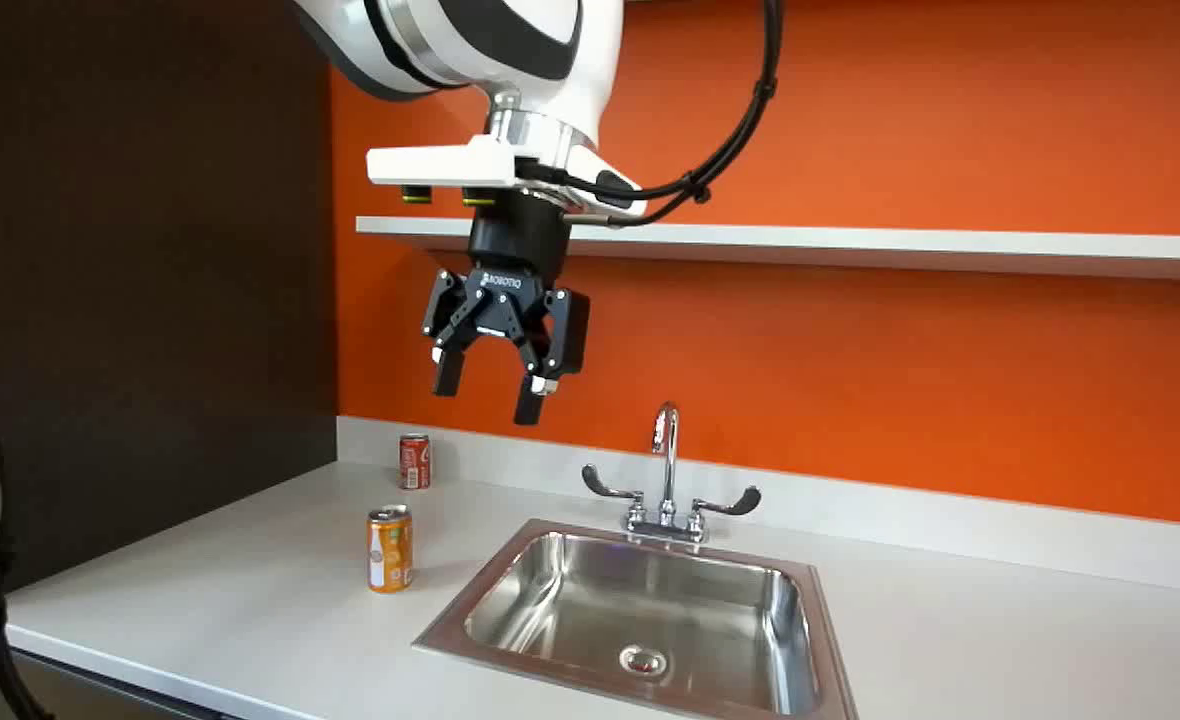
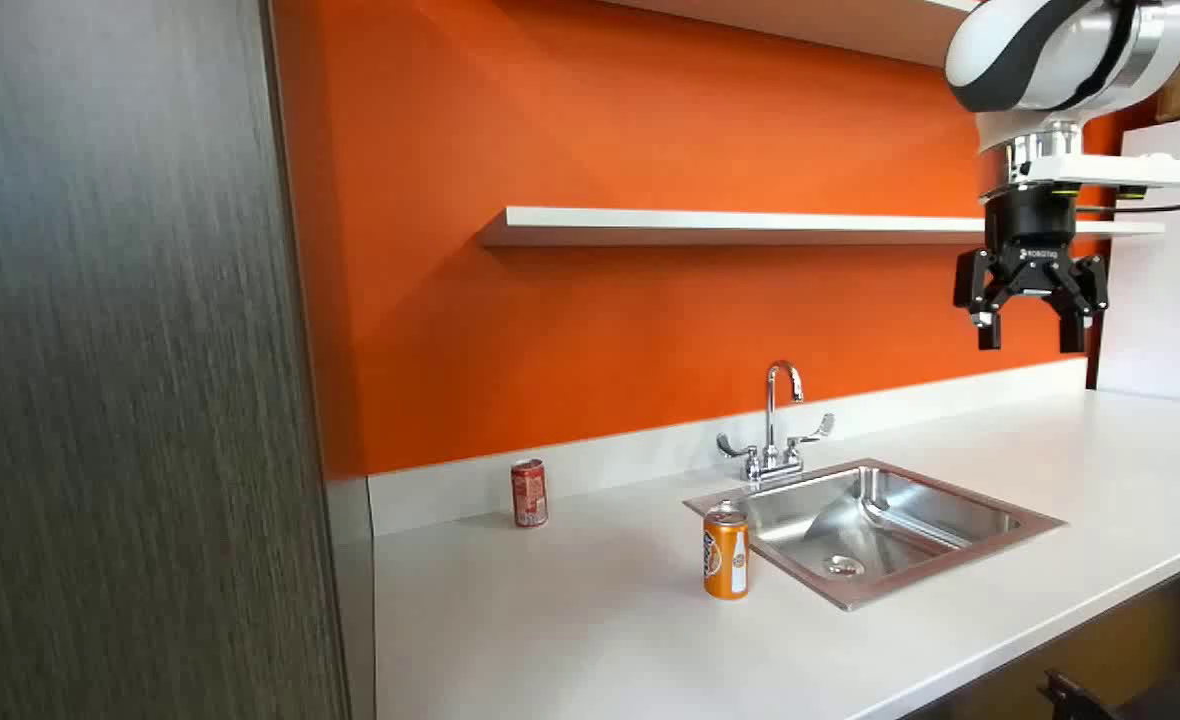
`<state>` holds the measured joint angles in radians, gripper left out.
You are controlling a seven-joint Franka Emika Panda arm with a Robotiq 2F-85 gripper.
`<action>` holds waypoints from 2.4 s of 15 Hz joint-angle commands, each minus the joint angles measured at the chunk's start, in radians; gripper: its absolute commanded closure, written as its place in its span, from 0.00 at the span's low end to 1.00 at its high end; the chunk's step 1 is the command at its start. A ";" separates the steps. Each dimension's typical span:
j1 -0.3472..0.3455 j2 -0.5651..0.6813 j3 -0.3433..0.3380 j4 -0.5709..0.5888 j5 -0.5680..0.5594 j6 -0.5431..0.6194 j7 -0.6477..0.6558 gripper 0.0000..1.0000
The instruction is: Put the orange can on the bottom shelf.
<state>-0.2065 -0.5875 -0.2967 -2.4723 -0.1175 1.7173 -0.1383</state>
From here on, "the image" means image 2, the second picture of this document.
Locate dark wood cabinet panel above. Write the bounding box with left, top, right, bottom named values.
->
left=0, top=0, right=351, bottom=720

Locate red soda can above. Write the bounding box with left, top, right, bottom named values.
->
left=511, top=461, right=548, bottom=529

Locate white upper wall shelf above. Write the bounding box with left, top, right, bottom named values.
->
left=617, top=0, right=980, bottom=66

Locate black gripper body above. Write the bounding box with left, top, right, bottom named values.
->
left=965, top=189, right=1099, bottom=305

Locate chrome faucet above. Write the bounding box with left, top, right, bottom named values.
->
left=718, top=360, right=838, bottom=480

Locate stainless steel sink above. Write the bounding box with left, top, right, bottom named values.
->
left=688, top=461, right=1055, bottom=613

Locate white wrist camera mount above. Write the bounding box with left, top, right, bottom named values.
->
left=1002, top=122, right=1180, bottom=189

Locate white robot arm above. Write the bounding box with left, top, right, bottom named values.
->
left=945, top=0, right=1180, bottom=350

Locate orange soda can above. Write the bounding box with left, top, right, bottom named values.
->
left=704, top=510, right=753, bottom=599

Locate white wall shelf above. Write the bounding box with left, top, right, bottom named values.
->
left=477, top=198, right=1167, bottom=251
left=617, top=0, right=980, bottom=66

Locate white lower wall shelf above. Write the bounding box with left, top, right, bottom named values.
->
left=477, top=198, right=1167, bottom=251

